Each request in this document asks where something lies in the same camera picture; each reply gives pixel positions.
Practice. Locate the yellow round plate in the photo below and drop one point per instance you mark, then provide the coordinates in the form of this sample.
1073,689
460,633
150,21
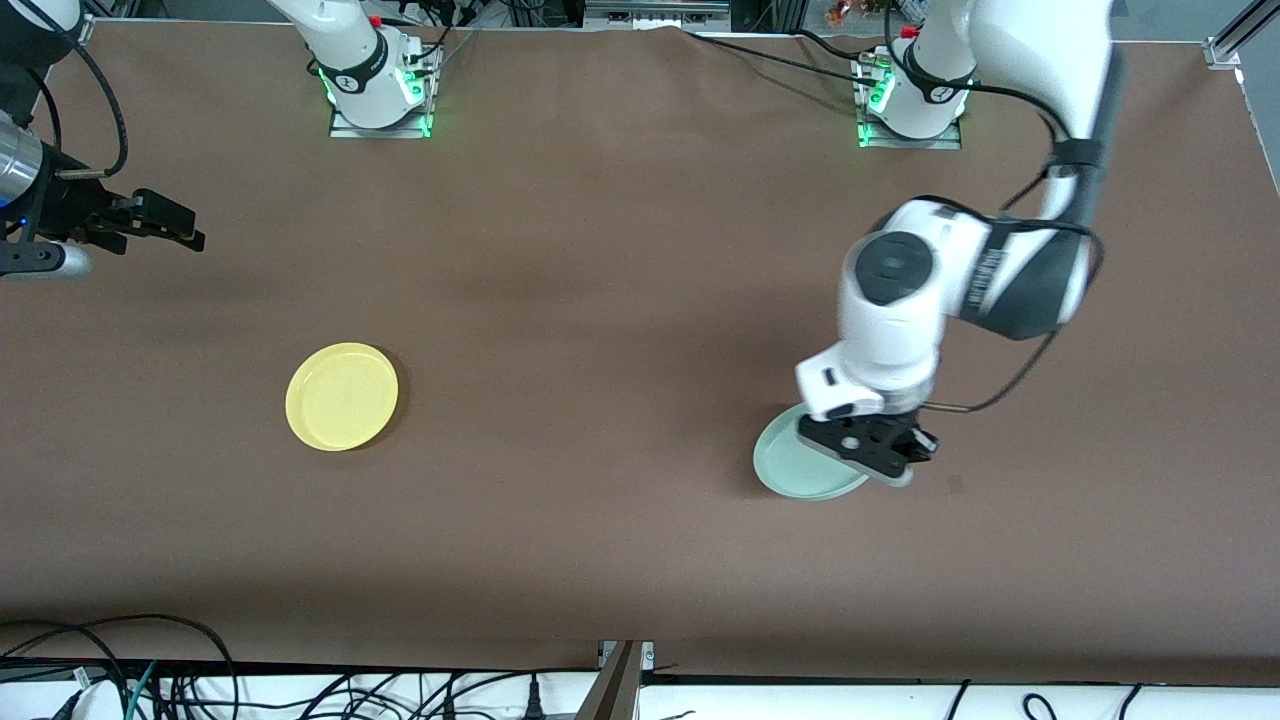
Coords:
341,397

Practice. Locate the aluminium diagonal beam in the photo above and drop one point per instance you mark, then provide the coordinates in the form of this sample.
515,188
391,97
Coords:
1250,25

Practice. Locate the brown table cover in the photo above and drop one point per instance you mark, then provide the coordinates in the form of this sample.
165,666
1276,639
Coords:
600,300

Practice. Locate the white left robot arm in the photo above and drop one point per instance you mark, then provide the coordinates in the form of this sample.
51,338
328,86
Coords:
890,320

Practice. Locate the small metal bracket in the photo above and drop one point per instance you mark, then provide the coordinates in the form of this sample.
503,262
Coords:
648,655

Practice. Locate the metal corner bracket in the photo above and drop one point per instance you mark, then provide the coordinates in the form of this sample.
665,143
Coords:
1222,55
84,30

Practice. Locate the white lower shelf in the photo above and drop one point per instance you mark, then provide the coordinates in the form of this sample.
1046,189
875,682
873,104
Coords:
800,705

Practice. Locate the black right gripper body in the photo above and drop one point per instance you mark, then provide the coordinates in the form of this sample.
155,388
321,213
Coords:
72,211

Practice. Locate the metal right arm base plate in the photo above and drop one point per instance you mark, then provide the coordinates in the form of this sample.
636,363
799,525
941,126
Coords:
350,131

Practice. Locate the aluminium profile post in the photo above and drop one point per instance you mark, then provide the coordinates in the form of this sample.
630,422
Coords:
615,690

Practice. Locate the pale green round plate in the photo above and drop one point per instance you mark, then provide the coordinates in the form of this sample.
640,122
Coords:
790,465

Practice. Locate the black power plug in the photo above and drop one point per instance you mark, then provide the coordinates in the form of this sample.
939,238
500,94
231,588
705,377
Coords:
535,705

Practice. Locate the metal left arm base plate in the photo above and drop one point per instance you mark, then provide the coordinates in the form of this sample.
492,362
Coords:
940,143

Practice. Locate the aluminium frame rail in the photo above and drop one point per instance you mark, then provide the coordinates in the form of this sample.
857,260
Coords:
650,12

